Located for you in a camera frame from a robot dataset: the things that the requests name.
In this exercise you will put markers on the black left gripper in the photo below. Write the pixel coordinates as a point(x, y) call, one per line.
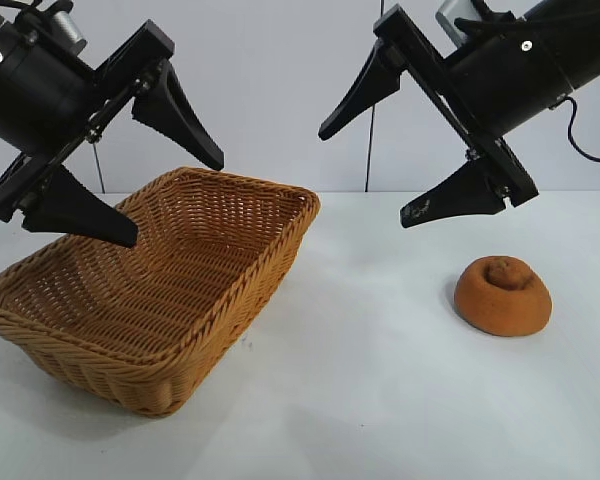
point(40, 90)

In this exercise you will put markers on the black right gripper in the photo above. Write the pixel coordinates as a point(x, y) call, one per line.
point(505, 80)

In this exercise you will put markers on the woven wicker basket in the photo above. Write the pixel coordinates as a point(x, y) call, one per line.
point(170, 300)

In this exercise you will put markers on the brown bread roll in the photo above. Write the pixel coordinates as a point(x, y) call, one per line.
point(500, 305)

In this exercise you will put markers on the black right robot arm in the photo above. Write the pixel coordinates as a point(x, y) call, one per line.
point(590, 45)

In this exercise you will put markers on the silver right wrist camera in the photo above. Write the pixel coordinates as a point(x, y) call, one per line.
point(450, 17)

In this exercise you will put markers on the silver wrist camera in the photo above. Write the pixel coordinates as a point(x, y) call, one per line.
point(450, 17)
point(70, 27)

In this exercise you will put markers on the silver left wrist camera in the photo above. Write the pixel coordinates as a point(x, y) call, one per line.
point(70, 27)

